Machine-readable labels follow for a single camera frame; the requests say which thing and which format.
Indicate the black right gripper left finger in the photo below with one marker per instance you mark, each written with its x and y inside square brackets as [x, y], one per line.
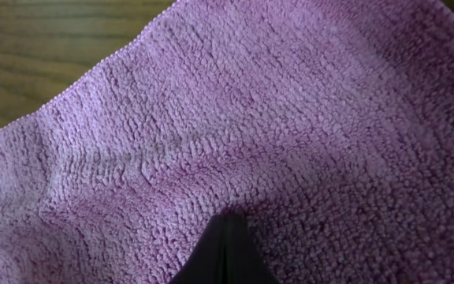
[206, 264]

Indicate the purple microfiber cloth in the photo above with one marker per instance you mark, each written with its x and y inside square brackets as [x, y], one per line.
[328, 125]

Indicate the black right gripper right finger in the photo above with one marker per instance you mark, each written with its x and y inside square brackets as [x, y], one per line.
[243, 264]

